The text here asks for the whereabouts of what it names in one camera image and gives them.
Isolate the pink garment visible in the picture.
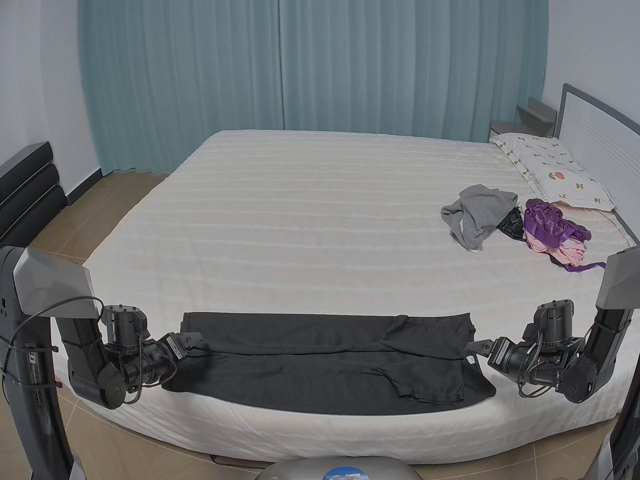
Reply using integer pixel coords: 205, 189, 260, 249
525, 233, 587, 268

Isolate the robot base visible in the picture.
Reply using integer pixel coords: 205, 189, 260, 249
255, 458, 418, 480

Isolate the grey garment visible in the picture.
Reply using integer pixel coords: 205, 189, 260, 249
441, 184, 519, 254

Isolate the purple satin garment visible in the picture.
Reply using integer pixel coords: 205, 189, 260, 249
522, 198, 608, 273

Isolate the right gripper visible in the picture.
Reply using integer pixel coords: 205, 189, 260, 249
465, 338, 523, 381

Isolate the black patterned garment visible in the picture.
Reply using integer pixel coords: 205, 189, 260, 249
496, 206, 526, 241

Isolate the blue-green curtain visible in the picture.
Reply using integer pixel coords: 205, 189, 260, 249
279, 0, 548, 143
77, 0, 285, 176

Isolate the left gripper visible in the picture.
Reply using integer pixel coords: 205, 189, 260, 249
159, 333, 205, 371

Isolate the black cable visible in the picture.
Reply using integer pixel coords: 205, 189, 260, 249
210, 452, 268, 469
7, 295, 105, 369

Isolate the grey bedside table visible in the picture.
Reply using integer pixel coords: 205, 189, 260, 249
489, 96, 557, 138

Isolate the bed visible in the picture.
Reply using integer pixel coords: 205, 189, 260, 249
27, 83, 640, 466

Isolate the white printed pillow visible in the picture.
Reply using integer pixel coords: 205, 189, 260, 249
489, 133, 617, 212

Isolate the black T-shirt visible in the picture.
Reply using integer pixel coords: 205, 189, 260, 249
161, 311, 497, 414

